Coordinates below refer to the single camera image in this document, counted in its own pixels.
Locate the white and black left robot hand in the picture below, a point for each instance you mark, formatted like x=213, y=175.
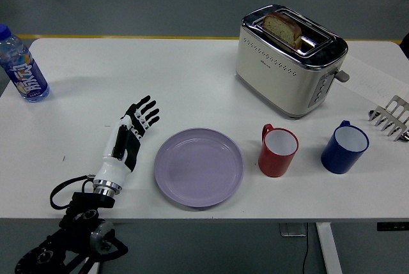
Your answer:
x=112, y=165

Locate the purple round plate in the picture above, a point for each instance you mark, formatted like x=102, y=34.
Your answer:
x=198, y=168

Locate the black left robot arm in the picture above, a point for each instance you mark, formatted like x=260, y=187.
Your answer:
x=80, y=226

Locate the clear bottle with blue label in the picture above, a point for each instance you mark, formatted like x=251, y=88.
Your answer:
x=25, y=74

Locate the red mug with white inside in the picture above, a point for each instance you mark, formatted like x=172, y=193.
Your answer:
x=273, y=164

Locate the cream and chrome toaster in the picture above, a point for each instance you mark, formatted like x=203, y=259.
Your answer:
x=277, y=77

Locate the grey box under table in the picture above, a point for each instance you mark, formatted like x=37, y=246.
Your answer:
x=292, y=229

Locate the slice of toast bread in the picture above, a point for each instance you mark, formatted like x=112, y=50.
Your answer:
x=282, y=29

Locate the blue mug with white inside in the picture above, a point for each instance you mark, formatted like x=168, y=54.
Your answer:
x=337, y=160

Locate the white table leg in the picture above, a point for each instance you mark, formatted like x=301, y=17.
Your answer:
x=329, y=248

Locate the white paper sheet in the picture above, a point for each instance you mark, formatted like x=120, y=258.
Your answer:
x=375, y=77

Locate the black desk control panel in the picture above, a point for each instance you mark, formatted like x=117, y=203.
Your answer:
x=393, y=226

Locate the silver metal toast rack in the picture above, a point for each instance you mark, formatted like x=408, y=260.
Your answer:
x=396, y=108

